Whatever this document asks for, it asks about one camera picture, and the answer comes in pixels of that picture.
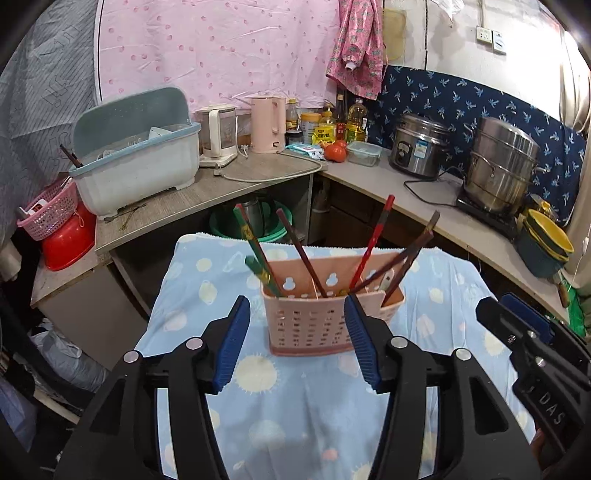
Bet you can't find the green plastic bag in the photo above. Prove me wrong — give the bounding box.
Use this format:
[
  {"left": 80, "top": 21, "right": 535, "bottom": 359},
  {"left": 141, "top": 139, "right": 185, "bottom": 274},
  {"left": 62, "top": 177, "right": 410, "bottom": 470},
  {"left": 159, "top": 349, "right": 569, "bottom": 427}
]
[{"left": 570, "top": 286, "right": 591, "bottom": 337}]

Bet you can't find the pink perforated utensil holder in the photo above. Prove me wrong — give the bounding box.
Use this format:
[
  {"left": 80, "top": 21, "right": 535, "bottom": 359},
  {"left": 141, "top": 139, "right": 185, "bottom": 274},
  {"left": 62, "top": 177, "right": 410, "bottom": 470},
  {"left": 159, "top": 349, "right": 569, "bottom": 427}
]
[{"left": 259, "top": 251, "right": 407, "bottom": 358}]

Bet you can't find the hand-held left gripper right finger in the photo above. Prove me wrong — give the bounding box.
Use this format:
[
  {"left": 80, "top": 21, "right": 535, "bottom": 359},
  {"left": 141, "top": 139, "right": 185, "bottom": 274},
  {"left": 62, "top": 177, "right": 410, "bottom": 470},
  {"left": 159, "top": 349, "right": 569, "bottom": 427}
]
[{"left": 344, "top": 293, "right": 542, "bottom": 480}]

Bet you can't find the black induction cooker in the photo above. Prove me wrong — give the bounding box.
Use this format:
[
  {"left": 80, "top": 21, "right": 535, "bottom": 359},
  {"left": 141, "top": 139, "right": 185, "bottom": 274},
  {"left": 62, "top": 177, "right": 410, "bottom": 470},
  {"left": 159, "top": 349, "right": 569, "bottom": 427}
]
[{"left": 456, "top": 194, "right": 520, "bottom": 241}]

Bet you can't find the dark purple chopstick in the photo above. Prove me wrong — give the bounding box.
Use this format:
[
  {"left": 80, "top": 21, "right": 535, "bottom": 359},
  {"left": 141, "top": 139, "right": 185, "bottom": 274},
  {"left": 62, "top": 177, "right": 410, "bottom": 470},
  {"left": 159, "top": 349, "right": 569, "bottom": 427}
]
[{"left": 276, "top": 209, "right": 328, "bottom": 297}]

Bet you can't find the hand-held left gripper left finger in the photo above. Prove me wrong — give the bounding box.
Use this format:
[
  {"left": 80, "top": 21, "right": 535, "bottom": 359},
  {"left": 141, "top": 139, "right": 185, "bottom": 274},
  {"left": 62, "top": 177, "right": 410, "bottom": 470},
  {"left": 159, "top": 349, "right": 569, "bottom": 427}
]
[{"left": 53, "top": 295, "right": 252, "bottom": 480}]

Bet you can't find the cooking oil bottle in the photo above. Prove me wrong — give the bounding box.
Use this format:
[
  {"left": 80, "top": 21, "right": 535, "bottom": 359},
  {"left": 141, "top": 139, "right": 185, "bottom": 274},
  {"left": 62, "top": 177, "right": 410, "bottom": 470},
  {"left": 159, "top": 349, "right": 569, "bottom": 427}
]
[{"left": 345, "top": 98, "right": 368, "bottom": 143}]

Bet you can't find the dark sauce bottle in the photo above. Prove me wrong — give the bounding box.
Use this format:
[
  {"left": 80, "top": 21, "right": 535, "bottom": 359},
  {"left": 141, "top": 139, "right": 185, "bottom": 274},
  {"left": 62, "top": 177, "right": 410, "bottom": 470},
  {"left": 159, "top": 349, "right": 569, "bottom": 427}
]
[{"left": 333, "top": 93, "right": 347, "bottom": 139}]

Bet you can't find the grey striped curtain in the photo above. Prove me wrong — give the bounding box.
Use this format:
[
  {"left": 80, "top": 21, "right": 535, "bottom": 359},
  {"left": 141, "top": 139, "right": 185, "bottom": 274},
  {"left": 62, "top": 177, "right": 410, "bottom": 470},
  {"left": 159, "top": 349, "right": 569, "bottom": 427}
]
[{"left": 0, "top": 0, "right": 102, "bottom": 241}]

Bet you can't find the grey kettle power cord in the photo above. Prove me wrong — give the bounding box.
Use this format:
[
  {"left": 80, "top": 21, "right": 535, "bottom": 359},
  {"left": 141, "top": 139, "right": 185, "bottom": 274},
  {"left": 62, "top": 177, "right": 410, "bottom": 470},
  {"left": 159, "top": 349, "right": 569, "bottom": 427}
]
[{"left": 213, "top": 144, "right": 326, "bottom": 184}]

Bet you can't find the pink electric kettle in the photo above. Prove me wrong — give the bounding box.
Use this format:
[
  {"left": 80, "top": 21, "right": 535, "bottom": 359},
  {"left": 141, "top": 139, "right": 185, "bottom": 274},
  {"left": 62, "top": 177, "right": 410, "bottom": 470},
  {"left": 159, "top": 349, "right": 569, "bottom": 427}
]
[{"left": 249, "top": 93, "right": 287, "bottom": 154}]

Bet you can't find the red plastic basin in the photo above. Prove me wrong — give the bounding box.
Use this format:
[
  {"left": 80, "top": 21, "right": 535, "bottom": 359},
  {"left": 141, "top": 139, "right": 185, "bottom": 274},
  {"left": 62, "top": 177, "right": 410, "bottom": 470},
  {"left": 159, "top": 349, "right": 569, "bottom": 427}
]
[{"left": 41, "top": 203, "right": 97, "bottom": 272}]

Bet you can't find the red tomato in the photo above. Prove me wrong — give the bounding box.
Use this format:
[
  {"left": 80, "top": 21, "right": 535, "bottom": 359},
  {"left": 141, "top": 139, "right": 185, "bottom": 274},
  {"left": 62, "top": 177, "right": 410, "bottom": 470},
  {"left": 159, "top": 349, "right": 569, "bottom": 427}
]
[{"left": 323, "top": 140, "right": 349, "bottom": 163}]

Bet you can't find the wet wipes packet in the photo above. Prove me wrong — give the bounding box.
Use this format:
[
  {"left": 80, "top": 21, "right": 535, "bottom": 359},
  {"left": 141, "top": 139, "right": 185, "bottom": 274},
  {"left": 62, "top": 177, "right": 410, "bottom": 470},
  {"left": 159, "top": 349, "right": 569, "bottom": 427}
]
[{"left": 284, "top": 142, "right": 326, "bottom": 160}]

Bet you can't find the beige hanging board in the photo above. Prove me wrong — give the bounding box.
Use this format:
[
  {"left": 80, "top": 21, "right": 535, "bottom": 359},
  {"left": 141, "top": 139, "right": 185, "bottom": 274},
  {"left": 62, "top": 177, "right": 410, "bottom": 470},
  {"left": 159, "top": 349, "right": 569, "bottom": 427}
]
[{"left": 383, "top": 7, "right": 407, "bottom": 65}]

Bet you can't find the grey-blue dish drainer box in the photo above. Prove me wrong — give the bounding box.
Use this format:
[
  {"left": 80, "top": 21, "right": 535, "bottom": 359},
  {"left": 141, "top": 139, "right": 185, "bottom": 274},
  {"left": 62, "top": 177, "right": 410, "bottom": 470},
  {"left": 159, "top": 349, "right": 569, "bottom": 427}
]
[{"left": 70, "top": 87, "right": 202, "bottom": 217}]

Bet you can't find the pink plastic basket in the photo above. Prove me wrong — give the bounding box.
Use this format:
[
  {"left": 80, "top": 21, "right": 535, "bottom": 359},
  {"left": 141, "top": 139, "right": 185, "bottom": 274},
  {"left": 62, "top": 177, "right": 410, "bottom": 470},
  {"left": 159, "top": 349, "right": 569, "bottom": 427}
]
[{"left": 16, "top": 180, "right": 79, "bottom": 241}]

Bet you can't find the amber sauce bottle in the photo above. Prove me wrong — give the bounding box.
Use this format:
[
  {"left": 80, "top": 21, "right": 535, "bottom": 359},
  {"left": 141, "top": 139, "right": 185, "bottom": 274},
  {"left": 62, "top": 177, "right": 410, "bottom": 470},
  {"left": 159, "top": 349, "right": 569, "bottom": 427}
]
[{"left": 285, "top": 98, "right": 301, "bottom": 136}]

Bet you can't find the clear food container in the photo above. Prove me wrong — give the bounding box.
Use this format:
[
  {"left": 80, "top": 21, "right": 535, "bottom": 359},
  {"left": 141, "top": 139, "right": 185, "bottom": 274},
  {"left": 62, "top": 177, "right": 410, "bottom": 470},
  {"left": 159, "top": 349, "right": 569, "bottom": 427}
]
[{"left": 346, "top": 141, "right": 383, "bottom": 167}]

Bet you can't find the plain green chopstick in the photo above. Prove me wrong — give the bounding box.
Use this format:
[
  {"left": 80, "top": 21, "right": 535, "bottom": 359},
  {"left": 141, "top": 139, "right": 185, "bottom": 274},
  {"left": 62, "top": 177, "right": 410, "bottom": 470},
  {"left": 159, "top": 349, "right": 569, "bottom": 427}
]
[{"left": 245, "top": 256, "right": 278, "bottom": 297}]

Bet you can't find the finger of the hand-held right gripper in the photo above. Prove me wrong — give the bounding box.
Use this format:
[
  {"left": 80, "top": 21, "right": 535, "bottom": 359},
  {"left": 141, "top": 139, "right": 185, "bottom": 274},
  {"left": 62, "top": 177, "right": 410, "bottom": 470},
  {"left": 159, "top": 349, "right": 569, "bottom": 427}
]
[
  {"left": 502, "top": 292, "right": 591, "bottom": 366},
  {"left": 475, "top": 298, "right": 553, "bottom": 385}
]

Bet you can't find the yellow seasoning packet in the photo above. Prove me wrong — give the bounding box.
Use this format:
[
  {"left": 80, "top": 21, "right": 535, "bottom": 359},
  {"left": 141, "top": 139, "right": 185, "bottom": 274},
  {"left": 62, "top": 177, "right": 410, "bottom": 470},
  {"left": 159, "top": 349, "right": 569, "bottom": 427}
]
[{"left": 311, "top": 122, "right": 338, "bottom": 146}]

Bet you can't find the dark brown chopstick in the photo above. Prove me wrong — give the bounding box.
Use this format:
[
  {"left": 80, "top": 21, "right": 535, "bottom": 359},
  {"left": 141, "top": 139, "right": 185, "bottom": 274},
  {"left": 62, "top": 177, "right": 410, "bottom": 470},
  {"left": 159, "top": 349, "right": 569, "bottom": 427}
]
[
  {"left": 362, "top": 231, "right": 435, "bottom": 294},
  {"left": 381, "top": 249, "right": 422, "bottom": 306}
]

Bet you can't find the pink floral garment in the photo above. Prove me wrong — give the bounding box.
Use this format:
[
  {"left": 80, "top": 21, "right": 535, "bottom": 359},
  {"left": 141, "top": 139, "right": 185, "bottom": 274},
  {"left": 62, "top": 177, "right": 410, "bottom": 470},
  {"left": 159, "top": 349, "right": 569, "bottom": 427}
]
[{"left": 325, "top": 0, "right": 386, "bottom": 100}]

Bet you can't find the blue dotted tablecloth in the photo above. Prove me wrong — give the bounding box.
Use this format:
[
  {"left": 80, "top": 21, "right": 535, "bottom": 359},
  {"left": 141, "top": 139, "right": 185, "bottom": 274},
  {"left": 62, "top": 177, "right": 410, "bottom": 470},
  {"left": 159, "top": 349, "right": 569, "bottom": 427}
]
[{"left": 134, "top": 231, "right": 539, "bottom": 480}]

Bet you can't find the pink dotted curtain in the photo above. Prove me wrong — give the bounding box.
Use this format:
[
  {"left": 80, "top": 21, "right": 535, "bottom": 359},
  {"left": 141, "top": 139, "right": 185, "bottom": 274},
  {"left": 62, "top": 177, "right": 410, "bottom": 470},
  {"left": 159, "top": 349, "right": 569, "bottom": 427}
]
[{"left": 95, "top": 0, "right": 342, "bottom": 116}]

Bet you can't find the steel steamer pot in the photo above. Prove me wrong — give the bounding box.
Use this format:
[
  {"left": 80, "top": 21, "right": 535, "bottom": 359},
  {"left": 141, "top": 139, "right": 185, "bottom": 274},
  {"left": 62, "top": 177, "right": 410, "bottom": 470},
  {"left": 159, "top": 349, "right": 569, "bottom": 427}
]
[{"left": 463, "top": 115, "right": 550, "bottom": 217}]

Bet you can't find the black power cable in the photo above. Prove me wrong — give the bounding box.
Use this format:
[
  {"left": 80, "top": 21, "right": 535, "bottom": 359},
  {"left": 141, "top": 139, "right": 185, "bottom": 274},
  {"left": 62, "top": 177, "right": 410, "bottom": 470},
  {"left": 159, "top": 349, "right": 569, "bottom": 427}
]
[{"left": 403, "top": 167, "right": 468, "bottom": 204}]

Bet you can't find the dark wooden utensil handle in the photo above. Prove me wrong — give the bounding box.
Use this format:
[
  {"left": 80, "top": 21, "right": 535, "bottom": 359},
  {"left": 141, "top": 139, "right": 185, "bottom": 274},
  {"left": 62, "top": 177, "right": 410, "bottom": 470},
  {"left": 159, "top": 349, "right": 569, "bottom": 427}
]
[{"left": 59, "top": 144, "right": 84, "bottom": 168}]

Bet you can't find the grey plastic bag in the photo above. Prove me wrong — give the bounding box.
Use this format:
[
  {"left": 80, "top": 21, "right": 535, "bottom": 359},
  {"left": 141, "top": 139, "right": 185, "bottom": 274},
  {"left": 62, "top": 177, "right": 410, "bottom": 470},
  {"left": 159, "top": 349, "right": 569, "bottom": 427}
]
[{"left": 30, "top": 330, "right": 109, "bottom": 393}]

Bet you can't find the beige curtain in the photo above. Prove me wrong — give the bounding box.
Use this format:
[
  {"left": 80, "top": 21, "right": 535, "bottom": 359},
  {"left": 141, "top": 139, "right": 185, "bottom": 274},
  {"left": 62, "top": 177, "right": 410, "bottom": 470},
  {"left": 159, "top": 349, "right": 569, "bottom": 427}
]
[{"left": 561, "top": 28, "right": 591, "bottom": 241}]

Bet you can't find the steel rice cooker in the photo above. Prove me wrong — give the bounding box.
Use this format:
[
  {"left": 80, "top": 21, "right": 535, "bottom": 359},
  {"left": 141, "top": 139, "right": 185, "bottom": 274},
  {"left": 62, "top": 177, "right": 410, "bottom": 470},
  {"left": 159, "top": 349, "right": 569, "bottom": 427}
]
[{"left": 389, "top": 113, "right": 451, "bottom": 180}]

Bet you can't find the white glass kettle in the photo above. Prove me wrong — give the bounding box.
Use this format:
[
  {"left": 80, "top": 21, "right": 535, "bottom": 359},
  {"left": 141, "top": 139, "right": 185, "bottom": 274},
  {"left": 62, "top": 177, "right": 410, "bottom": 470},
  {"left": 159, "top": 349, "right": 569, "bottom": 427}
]
[{"left": 196, "top": 104, "right": 240, "bottom": 168}]

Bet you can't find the corner kitchen counter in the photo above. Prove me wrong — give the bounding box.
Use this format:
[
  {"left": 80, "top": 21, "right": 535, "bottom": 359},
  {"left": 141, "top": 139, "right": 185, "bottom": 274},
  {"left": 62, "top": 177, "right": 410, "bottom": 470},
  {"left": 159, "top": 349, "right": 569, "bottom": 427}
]
[{"left": 30, "top": 148, "right": 571, "bottom": 324}]

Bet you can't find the green chopstick with gold band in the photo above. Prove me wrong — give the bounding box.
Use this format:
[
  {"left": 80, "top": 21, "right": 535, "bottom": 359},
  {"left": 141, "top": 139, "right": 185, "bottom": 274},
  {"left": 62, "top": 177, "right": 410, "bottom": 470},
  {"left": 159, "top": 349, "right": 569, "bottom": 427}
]
[{"left": 233, "top": 203, "right": 283, "bottom": 297}]

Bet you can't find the green plastic basin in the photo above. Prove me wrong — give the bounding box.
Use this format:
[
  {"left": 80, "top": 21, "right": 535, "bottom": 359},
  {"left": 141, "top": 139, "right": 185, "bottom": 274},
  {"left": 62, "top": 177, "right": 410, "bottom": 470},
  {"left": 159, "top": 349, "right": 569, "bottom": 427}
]
[{"left": 209, "top": 200, "right": 294, "bottom": 244}]

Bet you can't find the blue plastic bag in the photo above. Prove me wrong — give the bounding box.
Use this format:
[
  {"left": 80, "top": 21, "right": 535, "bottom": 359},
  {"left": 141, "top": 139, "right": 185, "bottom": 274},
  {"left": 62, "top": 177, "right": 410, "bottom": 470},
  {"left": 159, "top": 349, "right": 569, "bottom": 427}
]
[{"left": 0, "top": 378, "right": 38, "bottom": 453}]

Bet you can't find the stack of yellow green bowls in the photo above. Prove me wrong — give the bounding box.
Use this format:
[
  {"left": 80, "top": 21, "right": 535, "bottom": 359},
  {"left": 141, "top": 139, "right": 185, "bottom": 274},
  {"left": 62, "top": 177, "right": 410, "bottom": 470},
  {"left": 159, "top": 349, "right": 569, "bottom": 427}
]
[{"left": 515, "top": 208, "right": 575, "bottom": 278}]

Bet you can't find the cream can with yellow lid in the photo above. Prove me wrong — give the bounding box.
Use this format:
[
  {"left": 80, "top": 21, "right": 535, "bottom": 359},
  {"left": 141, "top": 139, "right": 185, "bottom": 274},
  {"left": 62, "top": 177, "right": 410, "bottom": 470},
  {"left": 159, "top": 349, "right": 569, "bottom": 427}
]
[{"left": 300, "top": 112, "right": 321, "bottom": 146}]

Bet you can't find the navy patterned cloth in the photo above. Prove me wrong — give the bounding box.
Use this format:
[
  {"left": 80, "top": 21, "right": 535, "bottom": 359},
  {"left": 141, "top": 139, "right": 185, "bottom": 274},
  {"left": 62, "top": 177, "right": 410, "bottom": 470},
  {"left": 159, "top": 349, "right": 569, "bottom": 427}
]
[{"left": 372, "top": 65, "right": 587, "bottom": 217}]

